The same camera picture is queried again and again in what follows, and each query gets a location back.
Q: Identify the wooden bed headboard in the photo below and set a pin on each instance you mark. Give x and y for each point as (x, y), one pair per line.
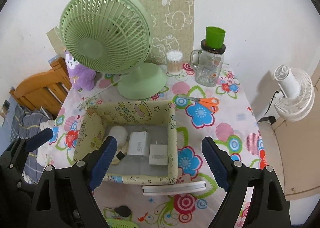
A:
(37, 88)

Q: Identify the yellow fabric storage box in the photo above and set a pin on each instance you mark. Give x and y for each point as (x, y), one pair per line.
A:
(172, 138)

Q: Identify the white round case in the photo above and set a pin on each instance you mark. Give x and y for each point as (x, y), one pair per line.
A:
(118, 134)

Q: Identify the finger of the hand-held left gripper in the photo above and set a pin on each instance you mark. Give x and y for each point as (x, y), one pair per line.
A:
(40, 137)
(10, 153)

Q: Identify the white power bank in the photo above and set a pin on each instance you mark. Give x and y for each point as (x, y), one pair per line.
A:
(172, 188)

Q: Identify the floral tablecloth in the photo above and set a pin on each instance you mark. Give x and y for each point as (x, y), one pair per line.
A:
(200, 143)

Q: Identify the grey plaid blanket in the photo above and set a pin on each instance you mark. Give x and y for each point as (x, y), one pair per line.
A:
(25, 120)

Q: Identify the white pillow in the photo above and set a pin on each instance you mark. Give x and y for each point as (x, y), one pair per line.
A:
(46, 125)

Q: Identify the small white charger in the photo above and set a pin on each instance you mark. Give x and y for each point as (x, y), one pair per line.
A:
(157, 158)

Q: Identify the green plastic cup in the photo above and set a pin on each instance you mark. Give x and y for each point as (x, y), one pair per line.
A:
(215, 37)

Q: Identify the cream round pouch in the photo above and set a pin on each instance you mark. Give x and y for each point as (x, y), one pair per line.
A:
(122, 148)

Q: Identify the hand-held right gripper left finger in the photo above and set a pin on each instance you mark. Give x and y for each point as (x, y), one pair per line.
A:
(103, 160)

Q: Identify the large white charger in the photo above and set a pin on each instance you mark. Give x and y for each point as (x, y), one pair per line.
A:
(137, 145)

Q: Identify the white standing fan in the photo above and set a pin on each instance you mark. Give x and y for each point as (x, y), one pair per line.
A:
(297, 98)

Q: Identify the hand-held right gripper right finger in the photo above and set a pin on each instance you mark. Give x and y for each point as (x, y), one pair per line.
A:
(215, 163)

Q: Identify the green desk fan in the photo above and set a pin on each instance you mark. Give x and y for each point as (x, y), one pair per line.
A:
(87, 48)

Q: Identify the glass mug jar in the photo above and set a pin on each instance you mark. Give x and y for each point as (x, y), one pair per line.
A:
(208, 70)

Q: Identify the burlap cartoon wall cloth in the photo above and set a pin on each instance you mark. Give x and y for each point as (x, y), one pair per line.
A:
(175, 18)

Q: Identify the cotton swab jar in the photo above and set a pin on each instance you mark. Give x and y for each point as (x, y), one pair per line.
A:
(175, 64)

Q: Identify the small black round object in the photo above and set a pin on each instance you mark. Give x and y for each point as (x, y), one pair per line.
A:
(123, 210)

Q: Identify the beige wooden cabinet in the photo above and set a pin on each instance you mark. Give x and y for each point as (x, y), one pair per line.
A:
(300, 155)

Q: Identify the green perforated case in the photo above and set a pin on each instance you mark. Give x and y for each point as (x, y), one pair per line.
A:
(122, 224)

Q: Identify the purple plush bunny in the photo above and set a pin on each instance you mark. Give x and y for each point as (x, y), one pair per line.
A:
(80, 78)

